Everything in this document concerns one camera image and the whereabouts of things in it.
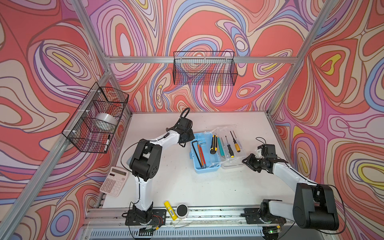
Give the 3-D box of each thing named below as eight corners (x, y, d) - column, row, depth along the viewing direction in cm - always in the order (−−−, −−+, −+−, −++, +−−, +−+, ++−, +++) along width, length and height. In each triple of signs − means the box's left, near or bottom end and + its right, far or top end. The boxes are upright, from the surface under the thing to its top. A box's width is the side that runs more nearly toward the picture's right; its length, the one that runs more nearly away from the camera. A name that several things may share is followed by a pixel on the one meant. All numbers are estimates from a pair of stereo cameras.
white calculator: (98, 193, 82) (95, 191, 80) (111, 168, 91) (110, 166, 89) (117, 196, 81) (115, 195, 79) (129, 171, 90) (127, 169, 88)
